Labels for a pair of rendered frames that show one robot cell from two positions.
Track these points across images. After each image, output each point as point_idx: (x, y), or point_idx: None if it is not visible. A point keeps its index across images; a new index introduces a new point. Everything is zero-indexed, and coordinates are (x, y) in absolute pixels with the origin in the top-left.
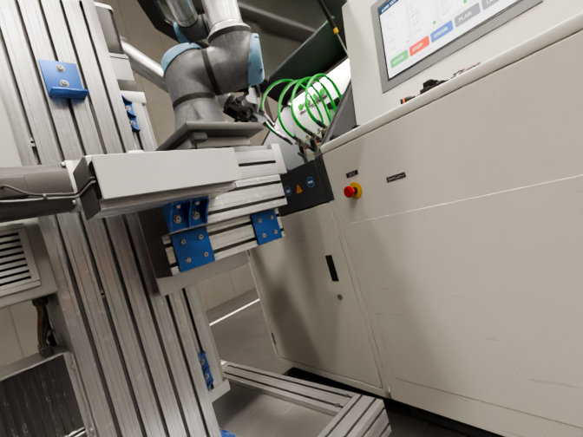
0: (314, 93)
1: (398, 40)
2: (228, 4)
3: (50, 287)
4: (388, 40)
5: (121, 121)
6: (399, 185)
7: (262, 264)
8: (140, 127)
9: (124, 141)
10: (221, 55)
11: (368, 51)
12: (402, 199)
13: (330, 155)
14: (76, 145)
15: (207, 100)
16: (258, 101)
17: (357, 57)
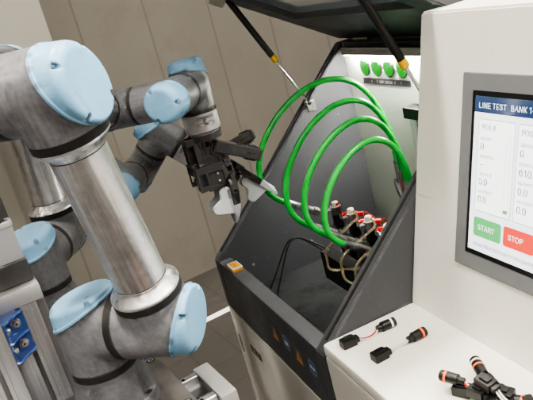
0: (389, 64)
1: (492, 194)
2: (135, 275)
3: None
4: (477, 175)
5: (6, 371)
6: None
7: (260, 378)
8: (38, 339)
9: (13, 397)
10: (129, 340)
11: (447, 158)
12: None
13: (335, 372)
14: None
15: (115, 381)
16: (236, 209)
17: (431, 151)
